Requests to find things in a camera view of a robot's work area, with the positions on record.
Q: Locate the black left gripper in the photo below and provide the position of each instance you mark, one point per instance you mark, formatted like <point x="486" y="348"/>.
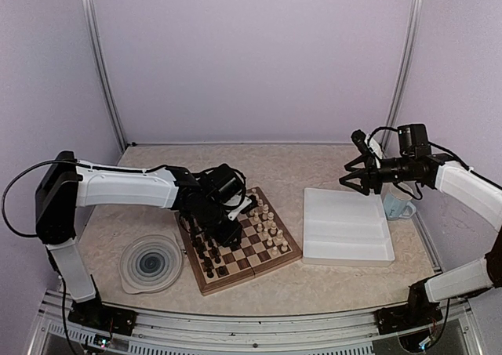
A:
<point x="227" y="237"/>

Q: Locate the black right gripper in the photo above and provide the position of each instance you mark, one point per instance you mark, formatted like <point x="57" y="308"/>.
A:
<point x="372" y="168"/>

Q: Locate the white plastic tray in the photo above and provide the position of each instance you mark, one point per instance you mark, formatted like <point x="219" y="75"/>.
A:
<point x="343" y="228"/>

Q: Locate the dark piece back rank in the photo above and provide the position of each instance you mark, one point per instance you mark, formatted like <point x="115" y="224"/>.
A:
<point x="208" y="263"/>

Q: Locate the wooden chess board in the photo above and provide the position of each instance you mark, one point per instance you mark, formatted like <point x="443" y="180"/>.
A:
<point x="239" y="268"/>

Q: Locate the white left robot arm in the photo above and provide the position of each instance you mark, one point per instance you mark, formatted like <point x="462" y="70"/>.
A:
<point x="71" y="185"/>

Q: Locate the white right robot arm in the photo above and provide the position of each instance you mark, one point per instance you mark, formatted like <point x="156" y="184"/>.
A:
<point x="470" y="201"/>

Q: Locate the white chess pieces row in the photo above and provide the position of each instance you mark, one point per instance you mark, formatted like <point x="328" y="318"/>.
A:
<point x="263" y="237"/>

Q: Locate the light blue mug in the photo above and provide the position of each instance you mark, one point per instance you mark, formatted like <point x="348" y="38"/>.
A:
<point x="398" y="207"/>

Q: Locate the collapsible silicone bowl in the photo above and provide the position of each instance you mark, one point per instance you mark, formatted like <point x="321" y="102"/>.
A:
<point x="150" y="264"/>

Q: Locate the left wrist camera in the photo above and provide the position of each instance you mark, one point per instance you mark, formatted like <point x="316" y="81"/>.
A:
<point x="238" y="207"/>

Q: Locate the front aluminium rail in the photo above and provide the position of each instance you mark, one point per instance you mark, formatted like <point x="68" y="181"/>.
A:
<point x="158" y="332"/>

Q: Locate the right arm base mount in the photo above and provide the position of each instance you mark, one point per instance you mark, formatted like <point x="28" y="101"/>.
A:
<point x="416" y="312"/>

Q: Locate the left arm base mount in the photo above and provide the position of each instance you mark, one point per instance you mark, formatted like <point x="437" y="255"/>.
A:
<point x="96" y="315"/>

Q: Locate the right aluminium frame post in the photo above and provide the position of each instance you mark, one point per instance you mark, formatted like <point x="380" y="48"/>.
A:
<point x="412" y="25"/>

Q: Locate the aluminium frame post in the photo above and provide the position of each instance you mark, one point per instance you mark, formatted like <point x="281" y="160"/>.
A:
<point x="105" y="85"/>
<point x="412" y="25"/>

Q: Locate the left aluminium frame post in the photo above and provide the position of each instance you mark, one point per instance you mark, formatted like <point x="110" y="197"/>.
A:
<point x="105" y="85"/>

